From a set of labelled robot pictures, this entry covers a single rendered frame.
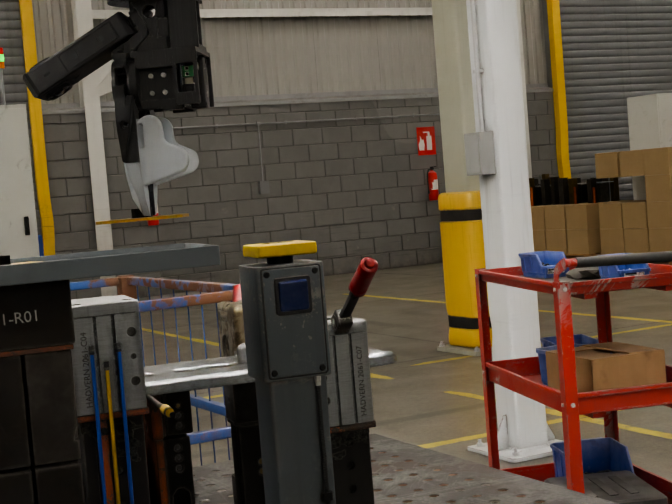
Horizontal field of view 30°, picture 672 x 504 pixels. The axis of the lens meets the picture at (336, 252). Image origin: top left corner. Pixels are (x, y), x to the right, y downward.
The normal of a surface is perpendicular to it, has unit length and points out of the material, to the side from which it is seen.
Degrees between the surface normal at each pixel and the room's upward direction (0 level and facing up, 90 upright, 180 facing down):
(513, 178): 90
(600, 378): 90
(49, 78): 89
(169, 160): 89
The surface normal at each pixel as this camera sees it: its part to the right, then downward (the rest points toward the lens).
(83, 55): -0.07, 0.04
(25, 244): 0.47, 0.01
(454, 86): -0.89, 0.10
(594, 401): 0.19, 0.04
